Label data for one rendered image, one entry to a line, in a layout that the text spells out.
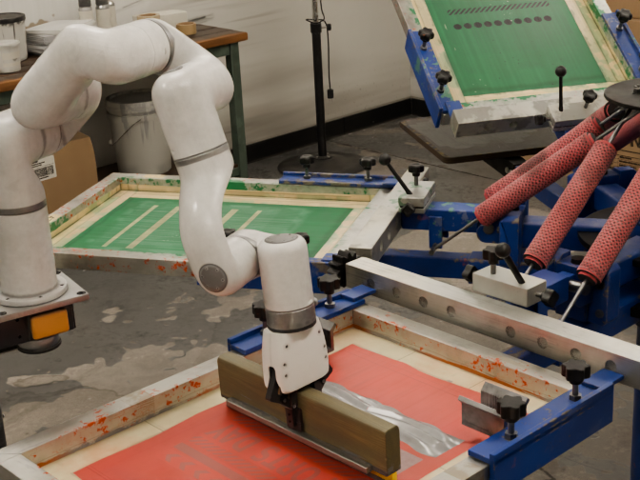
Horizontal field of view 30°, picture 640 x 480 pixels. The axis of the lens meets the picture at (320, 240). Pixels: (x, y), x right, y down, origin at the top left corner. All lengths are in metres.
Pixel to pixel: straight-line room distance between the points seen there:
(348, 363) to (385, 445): 0.44
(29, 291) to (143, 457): 0.35
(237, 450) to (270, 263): 0.32
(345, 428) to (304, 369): 0.11
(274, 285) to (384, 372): 0.42
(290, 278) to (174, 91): 0.32
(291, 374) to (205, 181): 0.32
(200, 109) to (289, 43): 5.09
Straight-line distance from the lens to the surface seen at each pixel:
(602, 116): 2.67
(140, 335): 4.67
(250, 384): 1.93
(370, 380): 2.08
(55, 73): 1.86
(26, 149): 1.98
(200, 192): 1.74
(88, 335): 4.72
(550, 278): 2.27
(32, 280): 2.04
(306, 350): 1.81
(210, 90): 1.77
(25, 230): 2.01
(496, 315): 2.12
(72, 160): 5.45
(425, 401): 2.01
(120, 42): 1.78
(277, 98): 6.82
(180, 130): 1.75
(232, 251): 1.75
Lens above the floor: 1.90
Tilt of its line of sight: 20 degrees down
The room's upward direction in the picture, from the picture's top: 3 degrees counter-clockwise
